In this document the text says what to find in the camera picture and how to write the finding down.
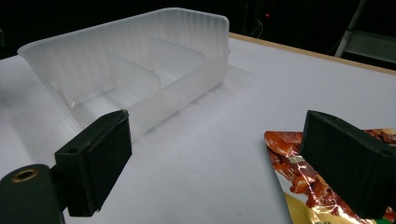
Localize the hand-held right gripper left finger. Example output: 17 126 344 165
53 109 134 217

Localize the glossy red-brown snack packet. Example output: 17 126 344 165
263 127 396 224

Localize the translucent plastic storage box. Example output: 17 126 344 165
17 7 232 142

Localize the grey metal stand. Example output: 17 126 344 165
333 0 396 65

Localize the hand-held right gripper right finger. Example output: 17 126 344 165
299 109 396 219

